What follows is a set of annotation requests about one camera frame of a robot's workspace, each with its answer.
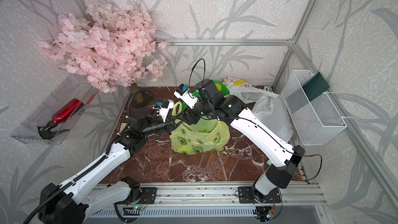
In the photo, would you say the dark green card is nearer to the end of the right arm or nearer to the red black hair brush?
the end of the right arm

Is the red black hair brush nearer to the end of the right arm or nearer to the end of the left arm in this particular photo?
the end of the left arm

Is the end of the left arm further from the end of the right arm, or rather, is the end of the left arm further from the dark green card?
the dark green card

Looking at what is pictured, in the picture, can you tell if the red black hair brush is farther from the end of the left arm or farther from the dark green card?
the dark green card

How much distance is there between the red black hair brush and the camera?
A: 59cm
